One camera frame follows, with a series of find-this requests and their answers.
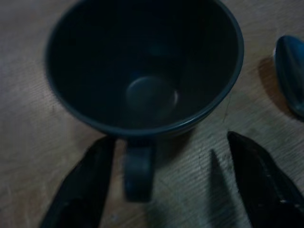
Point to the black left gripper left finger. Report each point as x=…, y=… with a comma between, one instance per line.
x=80, y=190

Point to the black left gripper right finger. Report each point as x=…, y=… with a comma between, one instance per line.
x=266, y=190

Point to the light wooden table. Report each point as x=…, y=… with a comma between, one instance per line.
x=28, y=118

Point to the metal spoon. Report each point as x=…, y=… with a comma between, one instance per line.
x=289, y=71

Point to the dark ceramic mug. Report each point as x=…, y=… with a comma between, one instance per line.
x=142, y=59

